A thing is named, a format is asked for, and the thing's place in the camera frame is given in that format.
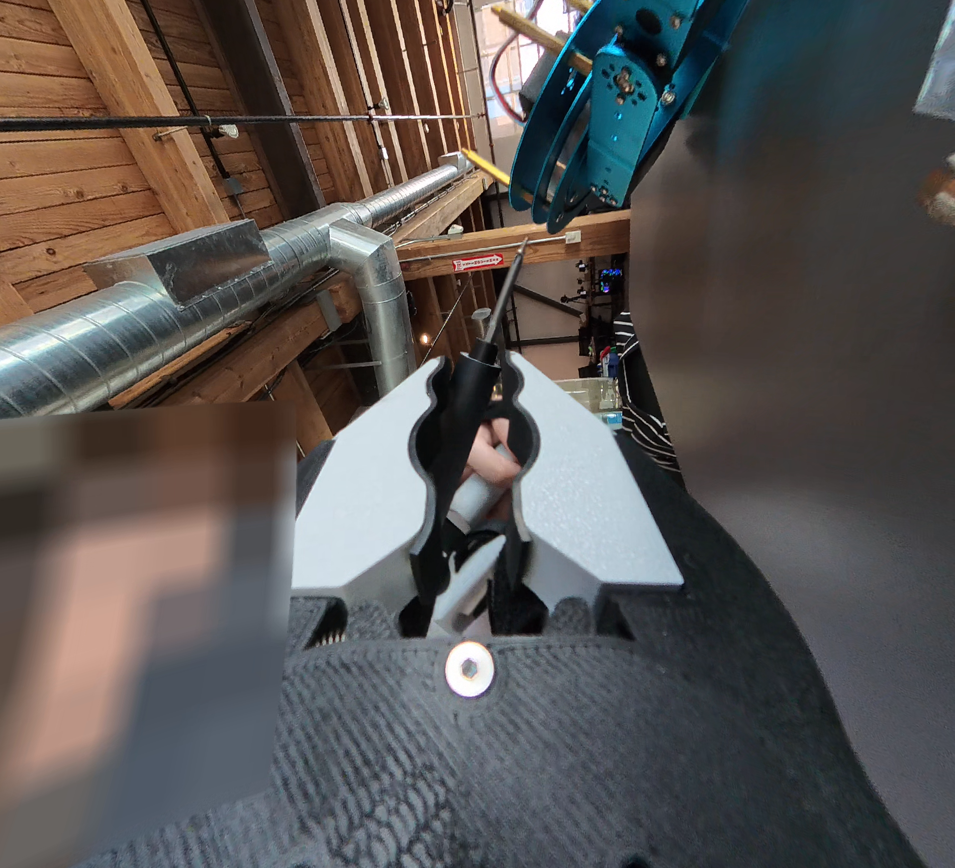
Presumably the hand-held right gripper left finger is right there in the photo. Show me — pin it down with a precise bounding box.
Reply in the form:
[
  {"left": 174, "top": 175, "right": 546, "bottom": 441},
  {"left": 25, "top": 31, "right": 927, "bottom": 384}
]
[{"left": 292, "top": 357, "right": 453, "bottom": 605}]

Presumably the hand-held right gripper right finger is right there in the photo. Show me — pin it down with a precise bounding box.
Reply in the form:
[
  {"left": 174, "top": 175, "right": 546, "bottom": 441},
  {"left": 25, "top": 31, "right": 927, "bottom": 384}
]
[{"left": 498, "top": 352, "right": 684, "bottom": 602}]

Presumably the black precision screwdriver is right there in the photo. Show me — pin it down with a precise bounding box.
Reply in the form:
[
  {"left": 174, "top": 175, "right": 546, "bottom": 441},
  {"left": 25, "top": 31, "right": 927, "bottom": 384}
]
[{"left": 414, "top": 239, "right": 529, "bottom": 634}]

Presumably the blue toy robot arm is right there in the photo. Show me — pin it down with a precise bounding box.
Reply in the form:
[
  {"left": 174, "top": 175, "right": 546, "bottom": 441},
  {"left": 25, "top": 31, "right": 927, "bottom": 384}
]
[{"left": 509, "top": 0, "right": 793, "bottom": 235}]

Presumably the person's left hand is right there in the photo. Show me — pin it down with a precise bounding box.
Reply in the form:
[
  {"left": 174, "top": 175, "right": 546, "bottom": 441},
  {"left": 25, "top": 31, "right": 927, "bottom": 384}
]
[{"left": 464, "top": 427, "right": 523, "bottom": 490}]

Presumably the black white striped cloth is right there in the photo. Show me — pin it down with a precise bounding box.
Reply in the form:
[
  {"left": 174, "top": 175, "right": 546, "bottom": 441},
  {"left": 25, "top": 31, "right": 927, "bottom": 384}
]
[{"left": 610, "top": 311, "right": 681, "bottom": 475}]

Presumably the wooden beam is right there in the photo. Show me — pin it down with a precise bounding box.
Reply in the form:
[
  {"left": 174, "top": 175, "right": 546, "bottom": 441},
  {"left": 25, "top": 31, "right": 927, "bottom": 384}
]
[{"left": 395, "top": 210, "right": 632, "bottom": 281}]

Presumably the black horizontal rod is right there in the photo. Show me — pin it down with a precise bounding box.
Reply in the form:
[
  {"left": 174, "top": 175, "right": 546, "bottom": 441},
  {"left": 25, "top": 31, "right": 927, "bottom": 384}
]
[{"left": 0, "top": 112, "right": 478, "bottom": 135}]

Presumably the blurred tan object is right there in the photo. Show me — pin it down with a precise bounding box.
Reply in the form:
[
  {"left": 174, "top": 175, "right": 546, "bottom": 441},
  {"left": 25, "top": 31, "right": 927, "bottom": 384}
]
[{"left": 919, "top": 152, "right": 955, "bottom": 226}]

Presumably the silver ventilation duct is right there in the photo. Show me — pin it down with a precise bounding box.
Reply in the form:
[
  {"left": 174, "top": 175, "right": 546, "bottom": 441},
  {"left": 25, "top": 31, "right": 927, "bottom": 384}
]
[{"left": 0, "top": 152, "right": 478, "bottom": 419}]

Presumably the red white servo cable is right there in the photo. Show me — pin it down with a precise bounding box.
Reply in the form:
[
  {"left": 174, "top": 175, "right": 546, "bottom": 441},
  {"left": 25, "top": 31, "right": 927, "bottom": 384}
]
[{"left": 487, "top": 0, "right": 598, "bottom": 138}]

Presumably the black wall cable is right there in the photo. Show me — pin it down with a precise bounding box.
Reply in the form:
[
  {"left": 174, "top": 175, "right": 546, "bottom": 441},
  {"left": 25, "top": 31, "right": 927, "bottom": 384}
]
[{"left": 100, "top": 0, "right": 246, "bottom": 201}]

